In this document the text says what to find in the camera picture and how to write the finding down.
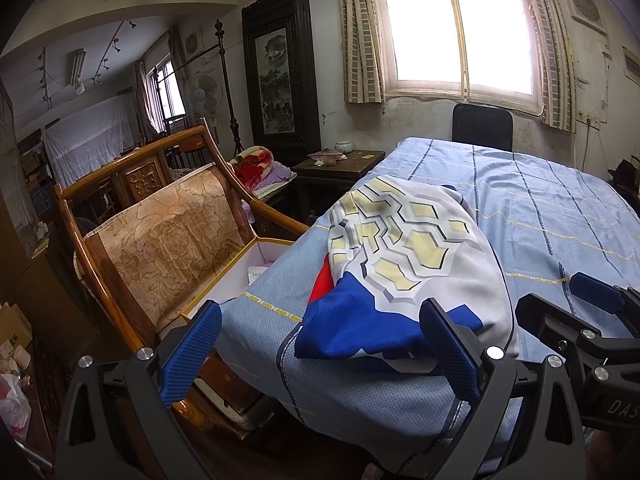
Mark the white sheer cloth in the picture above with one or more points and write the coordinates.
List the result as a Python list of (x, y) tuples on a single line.
[(85, 145)]

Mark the dark metal coat stand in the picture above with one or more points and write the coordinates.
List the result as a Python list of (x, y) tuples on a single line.
[(227, 85)]

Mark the checked beige curtain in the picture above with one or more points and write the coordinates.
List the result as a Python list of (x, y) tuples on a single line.
[(360, 35), (550, 50)]

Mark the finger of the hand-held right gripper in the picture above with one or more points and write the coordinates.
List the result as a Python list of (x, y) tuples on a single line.
[(595, 290), (545, 317)]

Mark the black chair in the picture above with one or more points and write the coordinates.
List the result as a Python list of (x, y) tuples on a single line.
[(482, 125)]

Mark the white plastic bag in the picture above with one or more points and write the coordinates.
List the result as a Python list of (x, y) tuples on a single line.
[(12, 405)]

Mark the wall power socket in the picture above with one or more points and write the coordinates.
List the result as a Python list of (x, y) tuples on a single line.
[(592, 120)]

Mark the white standing fan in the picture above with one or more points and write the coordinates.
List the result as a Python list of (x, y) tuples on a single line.
[(202, 94)]

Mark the black hat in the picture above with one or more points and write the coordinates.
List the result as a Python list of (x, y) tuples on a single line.
[(622, 172)]

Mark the wooden armchair with woven back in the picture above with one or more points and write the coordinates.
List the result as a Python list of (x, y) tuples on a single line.
[(160, 250)]

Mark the white wall vent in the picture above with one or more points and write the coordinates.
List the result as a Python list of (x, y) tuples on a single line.
[(585, 5)]

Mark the blue white printed hooded jacket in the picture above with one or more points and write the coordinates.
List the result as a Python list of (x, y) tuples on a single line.
[(400, 240)]

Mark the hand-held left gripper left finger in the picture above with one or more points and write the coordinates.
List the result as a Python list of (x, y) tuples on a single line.
[(192, 350)]

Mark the dark framed landscape painting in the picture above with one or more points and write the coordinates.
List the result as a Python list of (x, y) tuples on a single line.
[(275, 75)]

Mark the white ceramic jar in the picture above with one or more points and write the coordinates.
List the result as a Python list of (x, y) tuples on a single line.
[(344, 147)]

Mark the light blue striped bedsheet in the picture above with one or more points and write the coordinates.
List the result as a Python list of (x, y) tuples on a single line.
[(525, 200)]

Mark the white box with yellow trim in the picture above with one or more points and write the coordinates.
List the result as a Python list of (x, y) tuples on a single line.
[(260, 260)]

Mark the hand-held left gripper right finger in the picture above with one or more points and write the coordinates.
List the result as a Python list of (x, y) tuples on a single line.
[(450, 352)]

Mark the ceiling tube lamp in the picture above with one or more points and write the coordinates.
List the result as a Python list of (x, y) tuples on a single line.
[(77, 70)]

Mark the red floral blanket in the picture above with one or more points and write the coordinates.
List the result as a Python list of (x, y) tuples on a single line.
[(255, 167)]

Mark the dark wooden side table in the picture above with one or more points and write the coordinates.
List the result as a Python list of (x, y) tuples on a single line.
[(320, 180)]

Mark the small barred window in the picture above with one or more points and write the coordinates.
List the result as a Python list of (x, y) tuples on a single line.
[(170, 95)]

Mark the purple cloth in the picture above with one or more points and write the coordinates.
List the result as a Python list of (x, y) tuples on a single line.
[(280, 175)]

